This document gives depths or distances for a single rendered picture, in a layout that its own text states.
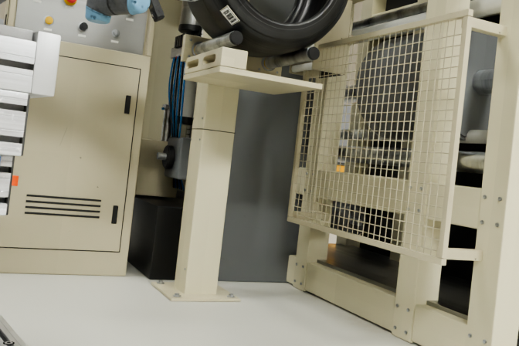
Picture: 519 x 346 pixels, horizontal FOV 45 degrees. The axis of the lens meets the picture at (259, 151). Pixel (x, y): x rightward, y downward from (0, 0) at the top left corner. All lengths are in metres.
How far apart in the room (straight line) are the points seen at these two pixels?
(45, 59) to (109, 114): 1.62
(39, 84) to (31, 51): 0.05
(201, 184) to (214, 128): 0.21
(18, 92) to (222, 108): 1.47
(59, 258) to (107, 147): 0.47
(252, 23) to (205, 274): 0.95
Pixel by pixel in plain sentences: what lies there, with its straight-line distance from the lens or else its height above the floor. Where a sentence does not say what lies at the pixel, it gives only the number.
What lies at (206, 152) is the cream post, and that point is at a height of 0.54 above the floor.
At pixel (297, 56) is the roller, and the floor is 0.89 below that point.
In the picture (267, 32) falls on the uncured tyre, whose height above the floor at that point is 0.94.
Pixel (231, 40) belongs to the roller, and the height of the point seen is 0.89.
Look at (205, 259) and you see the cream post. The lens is 2.37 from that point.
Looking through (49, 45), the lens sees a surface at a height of 0.66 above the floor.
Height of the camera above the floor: 0.52
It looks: 1 degrees up
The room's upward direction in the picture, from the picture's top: 6 degrees clockwise
